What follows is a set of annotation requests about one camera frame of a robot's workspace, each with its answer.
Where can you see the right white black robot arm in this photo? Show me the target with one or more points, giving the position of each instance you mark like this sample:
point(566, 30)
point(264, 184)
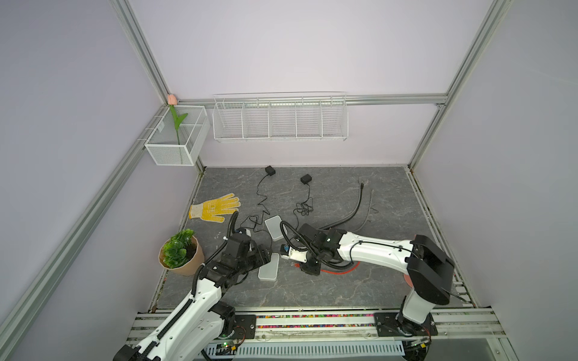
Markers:
point(429, 269)

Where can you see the artificial pink tulip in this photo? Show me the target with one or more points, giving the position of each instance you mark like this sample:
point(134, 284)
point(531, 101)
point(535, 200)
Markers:
point(178, 119)

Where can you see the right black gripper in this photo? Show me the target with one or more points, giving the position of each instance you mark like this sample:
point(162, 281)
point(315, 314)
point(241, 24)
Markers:
point(311, 270)

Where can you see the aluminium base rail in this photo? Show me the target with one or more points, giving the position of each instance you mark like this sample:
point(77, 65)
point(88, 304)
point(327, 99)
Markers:
point(324, 334)

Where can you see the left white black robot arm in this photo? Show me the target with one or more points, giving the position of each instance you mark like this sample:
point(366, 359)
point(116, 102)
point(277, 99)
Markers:
point(194, 307)

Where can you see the small white mesh basket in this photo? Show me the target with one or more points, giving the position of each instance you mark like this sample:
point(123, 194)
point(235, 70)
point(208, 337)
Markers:
point(162, 143)

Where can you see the yellow work glove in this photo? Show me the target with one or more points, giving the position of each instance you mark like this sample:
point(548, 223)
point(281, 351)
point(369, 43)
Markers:
point(215, 210)

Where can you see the pink watering can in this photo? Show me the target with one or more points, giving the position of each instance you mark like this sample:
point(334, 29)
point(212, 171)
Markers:
point(408, 280)

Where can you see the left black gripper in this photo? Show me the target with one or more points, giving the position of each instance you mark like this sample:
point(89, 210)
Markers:
point(260, 255)

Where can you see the green potted plant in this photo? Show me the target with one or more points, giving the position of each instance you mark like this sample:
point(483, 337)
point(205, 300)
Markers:
point(182, 254)

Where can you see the white network switch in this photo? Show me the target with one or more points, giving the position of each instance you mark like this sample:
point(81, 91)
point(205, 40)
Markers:
point(269, 271)
point(273, 226)

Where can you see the long white wire basket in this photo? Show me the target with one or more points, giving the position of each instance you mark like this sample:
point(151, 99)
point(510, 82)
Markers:
point(281, 116)

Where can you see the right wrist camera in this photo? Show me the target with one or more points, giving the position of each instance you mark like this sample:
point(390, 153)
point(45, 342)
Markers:
point(288, 253)

